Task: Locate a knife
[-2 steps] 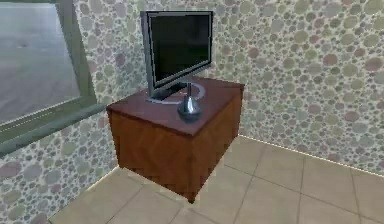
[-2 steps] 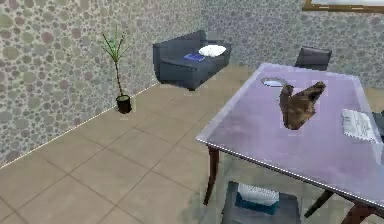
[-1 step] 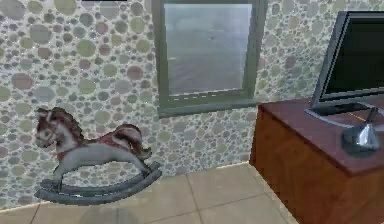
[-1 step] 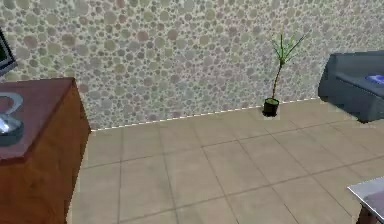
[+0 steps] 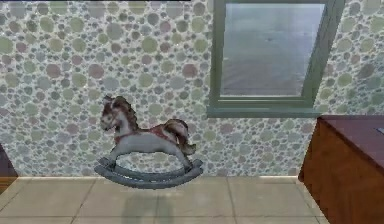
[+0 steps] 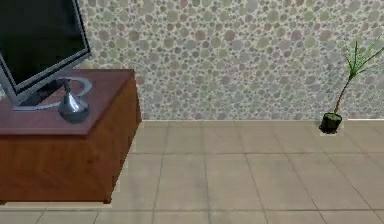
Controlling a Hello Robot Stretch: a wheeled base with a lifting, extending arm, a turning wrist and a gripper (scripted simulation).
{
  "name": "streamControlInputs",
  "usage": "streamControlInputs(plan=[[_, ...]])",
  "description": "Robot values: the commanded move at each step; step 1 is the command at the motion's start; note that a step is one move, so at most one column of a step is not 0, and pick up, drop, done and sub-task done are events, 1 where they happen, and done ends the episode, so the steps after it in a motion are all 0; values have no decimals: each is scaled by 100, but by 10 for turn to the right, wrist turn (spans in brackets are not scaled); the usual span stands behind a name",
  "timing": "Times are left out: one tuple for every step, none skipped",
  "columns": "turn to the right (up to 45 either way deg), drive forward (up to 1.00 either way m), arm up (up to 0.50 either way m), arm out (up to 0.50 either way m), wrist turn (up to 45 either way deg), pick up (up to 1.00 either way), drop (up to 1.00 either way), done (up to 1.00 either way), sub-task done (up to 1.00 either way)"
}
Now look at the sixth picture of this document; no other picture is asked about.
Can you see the brown wooden television cabinet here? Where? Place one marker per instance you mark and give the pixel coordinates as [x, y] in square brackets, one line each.
[66, 156]

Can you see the green potted house plant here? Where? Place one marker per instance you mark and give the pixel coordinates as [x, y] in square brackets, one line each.
[333, 120]

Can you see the black flat screen television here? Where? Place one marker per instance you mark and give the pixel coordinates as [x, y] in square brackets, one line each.
[36, 36]

